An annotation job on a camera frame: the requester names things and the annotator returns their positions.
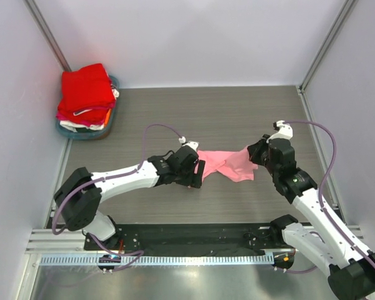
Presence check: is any pink t-shirt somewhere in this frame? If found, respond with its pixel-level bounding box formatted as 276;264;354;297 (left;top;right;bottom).
197;146;258;183

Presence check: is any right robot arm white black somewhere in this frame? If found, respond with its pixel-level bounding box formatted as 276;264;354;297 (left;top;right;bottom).
247;135;375;299

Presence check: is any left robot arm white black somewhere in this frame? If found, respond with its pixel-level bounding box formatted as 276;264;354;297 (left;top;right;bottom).
52;141;205;248

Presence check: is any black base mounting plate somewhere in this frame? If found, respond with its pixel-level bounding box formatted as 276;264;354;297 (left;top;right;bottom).
83;222;307;257

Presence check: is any orange folded t-shirt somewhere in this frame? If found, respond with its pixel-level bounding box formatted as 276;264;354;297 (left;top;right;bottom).
104;109;113;127

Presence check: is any teal plastic basket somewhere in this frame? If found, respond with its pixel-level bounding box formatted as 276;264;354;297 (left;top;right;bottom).
55;71;120;140

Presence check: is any white folded t-shirt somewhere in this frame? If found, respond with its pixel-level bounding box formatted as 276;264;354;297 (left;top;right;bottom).
59;121;104;132

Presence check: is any red folded t-shirt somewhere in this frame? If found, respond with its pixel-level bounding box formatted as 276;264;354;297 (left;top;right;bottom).
57;63;116;116

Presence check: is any white slotted cable duct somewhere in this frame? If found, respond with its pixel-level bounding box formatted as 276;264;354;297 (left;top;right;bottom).
39;253;274;266

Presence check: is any aluminium frame rail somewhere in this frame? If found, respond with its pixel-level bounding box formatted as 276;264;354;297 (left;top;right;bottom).
24;227;88;254

